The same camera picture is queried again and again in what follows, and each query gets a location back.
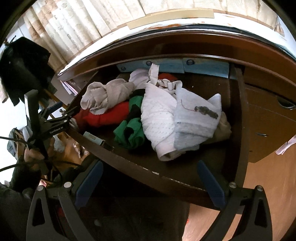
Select beige grey underwear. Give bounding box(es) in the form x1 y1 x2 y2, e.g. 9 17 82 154
80 78 134 115

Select bright red underwear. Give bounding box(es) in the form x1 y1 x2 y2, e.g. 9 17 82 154
74 101 130 128

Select grey white underwear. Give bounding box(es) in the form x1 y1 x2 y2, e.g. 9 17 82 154
174 87 222 151

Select green underwear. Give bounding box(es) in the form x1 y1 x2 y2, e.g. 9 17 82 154
113 95 145 149

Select white perforated bra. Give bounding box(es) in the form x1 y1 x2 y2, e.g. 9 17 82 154
129 64 183 161

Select cream underwear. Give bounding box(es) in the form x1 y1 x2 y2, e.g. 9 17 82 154
207 111 232 143

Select red orange underwear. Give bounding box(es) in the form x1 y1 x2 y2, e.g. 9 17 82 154
158 73 178 82

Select person's left hand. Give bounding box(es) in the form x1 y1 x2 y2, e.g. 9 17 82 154
23 147 45 171

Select pink striped cloth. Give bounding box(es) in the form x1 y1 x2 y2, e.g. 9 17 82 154
275 135 296 155

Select black garment on rack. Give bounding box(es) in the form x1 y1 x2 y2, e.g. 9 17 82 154
1 37 57 106

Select cream and orange floral curtain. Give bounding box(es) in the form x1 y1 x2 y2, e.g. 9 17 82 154
23 1 285 72

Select dark wooden desk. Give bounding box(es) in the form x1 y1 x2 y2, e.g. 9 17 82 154
58 24 295 162

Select white tablecloth with orange fruit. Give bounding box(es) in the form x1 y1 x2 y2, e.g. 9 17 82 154
58 13 295 75

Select shallow gold cardboard tray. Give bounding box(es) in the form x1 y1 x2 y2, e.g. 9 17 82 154
126 9 214 29

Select black cable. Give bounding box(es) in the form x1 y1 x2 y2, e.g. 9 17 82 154
0 135 84 173

